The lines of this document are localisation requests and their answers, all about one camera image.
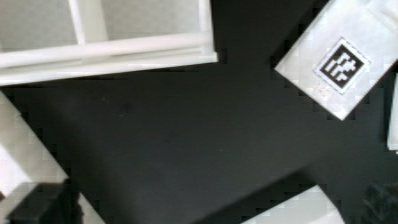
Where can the white cabinet door panel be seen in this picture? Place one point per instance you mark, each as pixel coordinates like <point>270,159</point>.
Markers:
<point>344,53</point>
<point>394,121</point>

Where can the white cabinet top block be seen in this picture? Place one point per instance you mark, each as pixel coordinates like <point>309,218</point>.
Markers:
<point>307,209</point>

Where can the white workspace border frame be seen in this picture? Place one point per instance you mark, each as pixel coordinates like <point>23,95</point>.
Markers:
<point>30,166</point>

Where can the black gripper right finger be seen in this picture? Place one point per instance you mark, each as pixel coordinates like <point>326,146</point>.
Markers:
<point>381,204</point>

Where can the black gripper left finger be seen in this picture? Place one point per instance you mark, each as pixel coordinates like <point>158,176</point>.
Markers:
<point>42,203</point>

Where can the white cabinet body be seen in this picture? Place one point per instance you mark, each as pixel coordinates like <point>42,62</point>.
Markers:
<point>76,38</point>

